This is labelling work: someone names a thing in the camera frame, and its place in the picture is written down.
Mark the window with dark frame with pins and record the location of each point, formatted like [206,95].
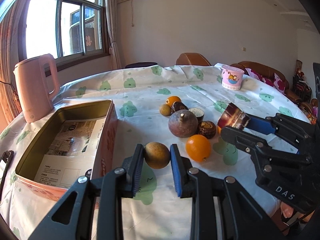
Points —
[71,31]

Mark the brown leather armchair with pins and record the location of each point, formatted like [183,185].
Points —
[194,59]

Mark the floral pink cushion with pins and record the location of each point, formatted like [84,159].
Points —
[275,82]

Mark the pink cartoon cup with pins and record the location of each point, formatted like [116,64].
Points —
[231,77]

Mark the large purple round fruit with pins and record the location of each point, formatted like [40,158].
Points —
[183,123]

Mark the pink electric kettle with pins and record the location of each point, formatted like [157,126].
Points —
[35,97]

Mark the brown leather sofa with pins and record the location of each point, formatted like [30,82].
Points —
[267,71]

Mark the pink metal tin box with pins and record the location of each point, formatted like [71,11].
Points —
[30,161]

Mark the black smartphone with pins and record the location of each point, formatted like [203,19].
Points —
[6,159]

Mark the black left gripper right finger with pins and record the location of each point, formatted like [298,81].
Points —
[180,166]

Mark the dark round stool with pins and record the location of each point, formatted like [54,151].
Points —
[140,65]

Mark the large orange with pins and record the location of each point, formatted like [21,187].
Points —
[198,148]

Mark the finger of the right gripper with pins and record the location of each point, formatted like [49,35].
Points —
[285,127]
[258,147]

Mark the brown longan fruit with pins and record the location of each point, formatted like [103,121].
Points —
[157,155]

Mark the paper sheet in tin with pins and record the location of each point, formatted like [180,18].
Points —
[71,154]

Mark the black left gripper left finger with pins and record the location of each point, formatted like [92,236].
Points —
[133,166]

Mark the dark water chestnut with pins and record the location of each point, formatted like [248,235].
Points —
[177,106]

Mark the pink curtain left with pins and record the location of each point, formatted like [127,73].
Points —
[10,104]

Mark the small orange kumquat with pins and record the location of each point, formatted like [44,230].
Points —
[171,100]

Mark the beige curtain right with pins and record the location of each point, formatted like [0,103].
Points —
[111,17]

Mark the brown water chestnut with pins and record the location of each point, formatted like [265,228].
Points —
[206,129]

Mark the cloud pattern tablecloth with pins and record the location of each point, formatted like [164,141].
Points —
[156,212]

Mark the small brown longan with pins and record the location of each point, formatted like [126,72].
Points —
[165,110]

